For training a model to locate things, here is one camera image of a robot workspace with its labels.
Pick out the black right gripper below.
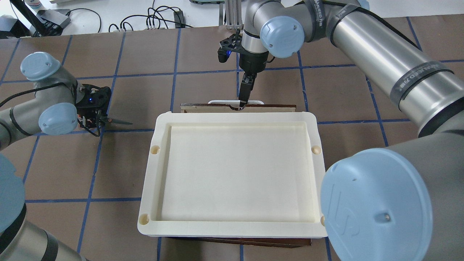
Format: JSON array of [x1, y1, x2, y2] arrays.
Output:
[[238, 50, 269, 108]]

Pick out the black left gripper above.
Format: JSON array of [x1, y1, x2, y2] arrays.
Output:
[[77, 84, 111, 128]]

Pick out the grey orange scissors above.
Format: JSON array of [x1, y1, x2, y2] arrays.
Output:
[[96, 116, 133, 126]]

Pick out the white drawer handle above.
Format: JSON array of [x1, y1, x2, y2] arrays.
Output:
[[208, 100, 265, 106]]

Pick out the dark wooden drawer box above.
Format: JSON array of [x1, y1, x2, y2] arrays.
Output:
[[175, 100, 312, 248]]

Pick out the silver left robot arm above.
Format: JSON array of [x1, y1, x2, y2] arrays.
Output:
[[0, 52, 111, 261]]

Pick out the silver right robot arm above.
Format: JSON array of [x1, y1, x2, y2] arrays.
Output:
[[243, 0, 463, 261]]

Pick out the cream plastic tray lid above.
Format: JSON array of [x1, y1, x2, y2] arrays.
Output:
[[137, 112, 327, 238]]

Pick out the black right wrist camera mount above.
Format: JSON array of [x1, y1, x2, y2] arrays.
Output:
[[217, 33, 242, 63]]

